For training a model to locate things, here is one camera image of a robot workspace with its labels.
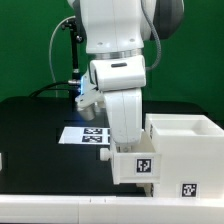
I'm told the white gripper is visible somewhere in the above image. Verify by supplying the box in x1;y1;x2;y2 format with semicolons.
90;55;146;144

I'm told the small white drawer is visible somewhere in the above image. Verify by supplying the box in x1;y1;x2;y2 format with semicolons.
136;183;156;197
100;131;161;185

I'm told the white drawer housing box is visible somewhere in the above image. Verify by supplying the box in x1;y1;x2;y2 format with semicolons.
145;114;224;199

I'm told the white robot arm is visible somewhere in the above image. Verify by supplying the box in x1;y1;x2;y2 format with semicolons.
67;0;184;146

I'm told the white marker sheet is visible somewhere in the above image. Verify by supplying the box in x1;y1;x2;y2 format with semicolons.
58;127;110;145

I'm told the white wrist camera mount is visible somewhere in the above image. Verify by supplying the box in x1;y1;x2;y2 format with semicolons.
75;73;105;121

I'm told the black base cable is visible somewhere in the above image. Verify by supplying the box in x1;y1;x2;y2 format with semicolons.
29;80;82;98

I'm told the black camera on stand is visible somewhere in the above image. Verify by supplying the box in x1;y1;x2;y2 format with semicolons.
61;16;84;99

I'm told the white camera cable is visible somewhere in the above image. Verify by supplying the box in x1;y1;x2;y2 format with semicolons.
48;14;77;98

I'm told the white L-shaped frame wall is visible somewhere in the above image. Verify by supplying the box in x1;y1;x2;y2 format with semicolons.
0;188;224;224

